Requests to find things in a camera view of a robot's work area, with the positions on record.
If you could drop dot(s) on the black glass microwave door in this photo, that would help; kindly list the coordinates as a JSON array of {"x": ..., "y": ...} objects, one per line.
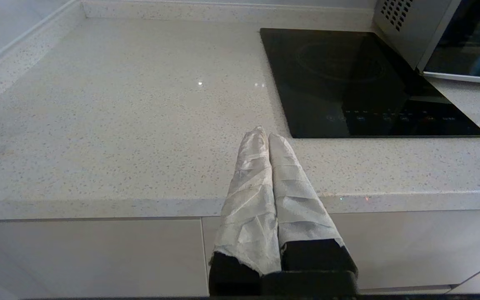
[{"x": 469, "y": 41}]

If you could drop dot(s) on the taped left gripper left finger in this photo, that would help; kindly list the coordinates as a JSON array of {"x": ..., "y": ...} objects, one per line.
[{"x": 248, "y": 208}]

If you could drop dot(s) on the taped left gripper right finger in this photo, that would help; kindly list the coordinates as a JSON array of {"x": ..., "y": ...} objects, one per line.
[{"x": 298, "y": 208}]

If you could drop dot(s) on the black induction cooktop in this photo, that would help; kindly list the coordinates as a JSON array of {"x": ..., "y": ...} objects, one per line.
[{"x": 348, "y": 83}]

